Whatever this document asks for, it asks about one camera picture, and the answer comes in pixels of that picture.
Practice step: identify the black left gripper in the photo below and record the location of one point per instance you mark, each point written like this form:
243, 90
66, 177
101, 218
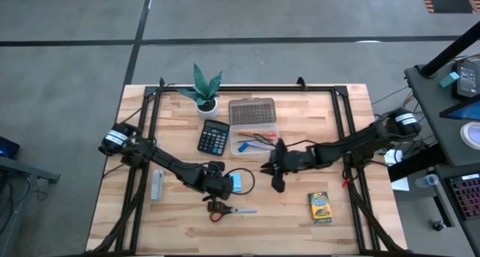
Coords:
217, 184

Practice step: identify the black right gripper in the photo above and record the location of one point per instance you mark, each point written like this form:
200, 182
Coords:
296, 159

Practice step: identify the blue sticky note pad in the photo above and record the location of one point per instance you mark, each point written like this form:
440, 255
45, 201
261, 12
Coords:
237, 182

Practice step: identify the orange pencil with red eraser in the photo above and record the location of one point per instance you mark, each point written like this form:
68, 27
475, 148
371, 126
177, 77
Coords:
251, 133

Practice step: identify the grey stapler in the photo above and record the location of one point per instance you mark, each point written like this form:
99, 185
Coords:
157, 184

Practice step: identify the green yellow crayon box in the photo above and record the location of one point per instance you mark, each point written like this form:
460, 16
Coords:
320, 207

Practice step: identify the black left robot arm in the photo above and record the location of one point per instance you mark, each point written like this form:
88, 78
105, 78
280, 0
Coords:
168, 163

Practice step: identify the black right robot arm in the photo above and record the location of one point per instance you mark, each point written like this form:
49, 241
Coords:
356, 142

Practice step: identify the red and black scissors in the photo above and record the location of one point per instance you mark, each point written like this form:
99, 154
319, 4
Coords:
232, 211

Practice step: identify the black desk calculator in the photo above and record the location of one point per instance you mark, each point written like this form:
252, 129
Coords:
213, 137

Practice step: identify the clear plastic pencil case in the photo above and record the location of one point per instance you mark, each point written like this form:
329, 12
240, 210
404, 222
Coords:
251, 114

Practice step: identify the small red tag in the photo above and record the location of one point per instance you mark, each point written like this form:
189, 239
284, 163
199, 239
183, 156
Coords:
344, 183

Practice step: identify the snake plant in white pot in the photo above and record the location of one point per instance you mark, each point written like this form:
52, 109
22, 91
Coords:
204, 88

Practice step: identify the white paper sheet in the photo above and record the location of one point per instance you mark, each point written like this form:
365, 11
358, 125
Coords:
400, 184

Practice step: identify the clear water bottle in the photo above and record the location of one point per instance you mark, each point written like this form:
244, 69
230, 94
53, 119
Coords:
427, 180

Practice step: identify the dark side table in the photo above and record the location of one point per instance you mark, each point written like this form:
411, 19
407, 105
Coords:
427, 96

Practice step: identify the black caster wheel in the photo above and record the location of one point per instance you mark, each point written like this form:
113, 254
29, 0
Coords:
438, 225

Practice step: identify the backlit computer keyboard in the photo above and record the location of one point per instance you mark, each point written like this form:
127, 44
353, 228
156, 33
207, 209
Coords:
467, 195

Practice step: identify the grey desk with device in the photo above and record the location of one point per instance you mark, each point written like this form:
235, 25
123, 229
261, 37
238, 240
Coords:
18, 171

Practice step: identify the small teal box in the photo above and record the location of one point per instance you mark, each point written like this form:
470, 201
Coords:
449, 79

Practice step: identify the blue lit screen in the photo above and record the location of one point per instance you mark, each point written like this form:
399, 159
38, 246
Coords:
463, 111

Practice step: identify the round white disc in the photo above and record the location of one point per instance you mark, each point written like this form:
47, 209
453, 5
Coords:
471, 135

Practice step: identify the black diagonal pole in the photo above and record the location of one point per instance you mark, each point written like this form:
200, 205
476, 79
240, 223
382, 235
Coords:
450, 51

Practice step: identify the black power adapter box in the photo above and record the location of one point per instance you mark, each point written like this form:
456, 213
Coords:
467, 79

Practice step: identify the black metal table frame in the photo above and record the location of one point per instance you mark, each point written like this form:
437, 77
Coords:
262, 88

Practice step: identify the black frame clamp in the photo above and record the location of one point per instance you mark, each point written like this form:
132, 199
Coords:
162, 81
301, 82

